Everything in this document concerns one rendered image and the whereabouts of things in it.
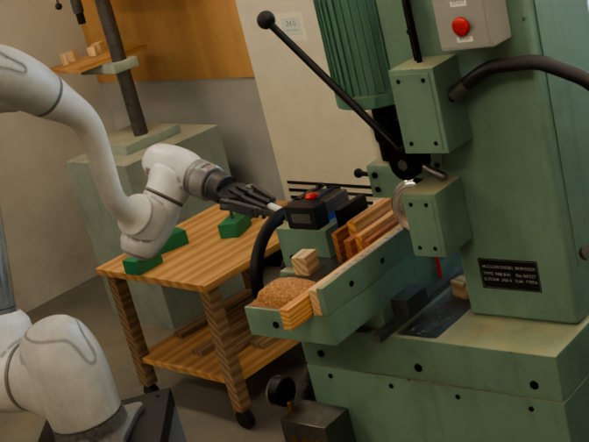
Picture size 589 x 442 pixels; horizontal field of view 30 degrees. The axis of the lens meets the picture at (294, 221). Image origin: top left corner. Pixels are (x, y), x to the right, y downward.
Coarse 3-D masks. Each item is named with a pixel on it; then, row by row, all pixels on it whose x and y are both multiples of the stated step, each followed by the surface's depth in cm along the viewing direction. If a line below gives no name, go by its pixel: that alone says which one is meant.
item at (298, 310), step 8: (376, 240) 214; (320, 280) 202; (304, 296) 196; (288, 304) 195; (296, 304) 194; (304, 304) 196; (280, 312) 194; (288, 312) 193; (296, 312) 194; (304, 312) 196; (312, 312) 198; (288, 320) 193; (296, 320) 194; (304, 320) 196; (288, 328) 194
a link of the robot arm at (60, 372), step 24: (24, 336) 224; (48, 336) 219; (72, 336) 221; (24, 360) 221; (48, 360) 219; (72, 360) 219; (96, 360) 223; (24, 384) 223; (48, 384) 220; (72, 384) 220; (96, 384) 223; (24, 408) 228; (48, 408) 223; (72, 408) 221; (96, 408) 223; (72, 432) 224
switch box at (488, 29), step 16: (432, 0) 177; (448, 0) 174; (480, 0) 171; (496, 0) 173; (448, 16) 176; (464, 16) 174; (480, 16) 172; (496, 16) 173; (448, 32) 177; (480, 32) 173; (496, 32) 173; (448, 48) 178; (464, 48) 176
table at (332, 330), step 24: (336, 264) 218; (408, 264) 214; (432, 264) 220; (384, 288) 208; (264, 312) 206; (336, 312) 197; (360, 312) 202; (288, 336) 204; (312, 336) 200; (336, 336) 197
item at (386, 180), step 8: (376, 160) 219; (368, 168) 217; (376, 168) 216; (384, 168) 215; (368, 176) 218; (376, 176) 216; (384, 176) 216; (392, 176) 214; (376, 184) 218; (384, 184) 216; (392, 184) 215; (376, 192) 218; (384, 192) 217; (392, 192) 216
